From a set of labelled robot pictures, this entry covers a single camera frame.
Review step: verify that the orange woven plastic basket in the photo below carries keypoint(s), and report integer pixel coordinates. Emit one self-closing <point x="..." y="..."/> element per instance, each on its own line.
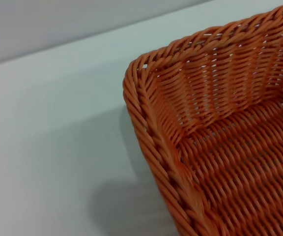
<point x="230" y="159"/>

